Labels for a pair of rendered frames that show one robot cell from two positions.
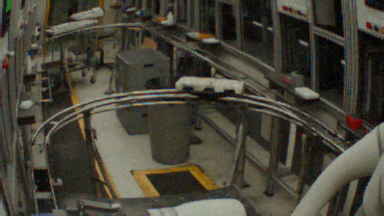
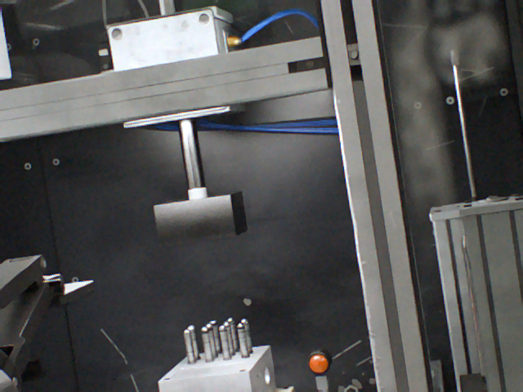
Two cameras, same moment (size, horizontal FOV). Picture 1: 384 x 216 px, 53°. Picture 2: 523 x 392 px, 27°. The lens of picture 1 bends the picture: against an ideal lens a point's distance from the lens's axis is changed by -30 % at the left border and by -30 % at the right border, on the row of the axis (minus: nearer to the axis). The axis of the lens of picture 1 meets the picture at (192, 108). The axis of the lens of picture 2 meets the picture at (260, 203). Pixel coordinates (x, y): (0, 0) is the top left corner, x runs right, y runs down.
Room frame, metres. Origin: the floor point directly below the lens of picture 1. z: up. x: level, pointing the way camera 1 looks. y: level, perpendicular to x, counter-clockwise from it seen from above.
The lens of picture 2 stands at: (1.30, -0.29, 1.25)
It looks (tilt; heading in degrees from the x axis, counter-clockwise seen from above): 3 degrees down; 120
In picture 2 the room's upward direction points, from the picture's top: 9 degrees counter-clockwise
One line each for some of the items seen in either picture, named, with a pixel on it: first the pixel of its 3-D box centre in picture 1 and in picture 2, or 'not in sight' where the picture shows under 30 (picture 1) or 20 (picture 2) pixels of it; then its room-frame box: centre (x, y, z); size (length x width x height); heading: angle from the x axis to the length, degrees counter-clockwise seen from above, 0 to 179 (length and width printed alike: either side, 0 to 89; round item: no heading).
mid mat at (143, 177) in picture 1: (183, 194); not in sight; (3.22, 0.05, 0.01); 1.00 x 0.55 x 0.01; 19
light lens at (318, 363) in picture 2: not in sight; (318, 364); (0.75, 0.70, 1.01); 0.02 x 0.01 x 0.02; 19
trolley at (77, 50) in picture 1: (85, 35); not in sight; (7.58, 1.75, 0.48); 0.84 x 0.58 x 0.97; 27
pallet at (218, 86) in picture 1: (210, 89); not in sight; (2.93, -0.10, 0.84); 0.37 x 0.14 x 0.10; 77
